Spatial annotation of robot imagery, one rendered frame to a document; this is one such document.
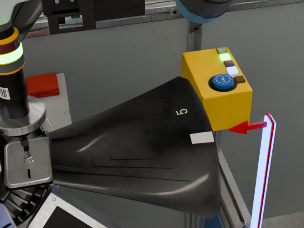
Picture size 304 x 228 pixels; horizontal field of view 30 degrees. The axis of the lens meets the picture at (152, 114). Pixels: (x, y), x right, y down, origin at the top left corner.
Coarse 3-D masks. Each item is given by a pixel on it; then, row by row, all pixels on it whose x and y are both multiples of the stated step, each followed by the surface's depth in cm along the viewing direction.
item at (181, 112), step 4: (176, 108) 83; (180, 108) 83; (184, 108) 83; (188, 108) 82; (172, 112) 82; (176, 112) 82; (180, 112) 82; (184, 112) 82; (188, 112) 82; (176, 116) 82; (180, 116) 82; (184, 116) 82
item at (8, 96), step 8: (16, 72) 67; (0, 80) 67; (8, 80) 67; (16, 80) 67; (24, 80) 69; (0, 88) 68; (8, 88) 68; (16, 88) 68; (24, 88) 69; (0, 96) 69; (8, 96) 68; (16, 96) 69; (24, 96) 70; (8, 104) 69; (16, 104) 70; (24, 104) 70; (8, 112) 70; (16, 112) 70; (24, 112) 71; (16, 136) 73; (24, 136) 73
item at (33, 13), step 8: (32, 0) 74; (40, 0) 74; (16, 8) 75; (24, 8) 74; (32, 8) 74; (40, 8) 74; (16, 16) 75; (24, 16) 74; (32, 16) 74; (16, 24) 74; (24, 24) 74; (32, 24) 73; (24, 32) 73
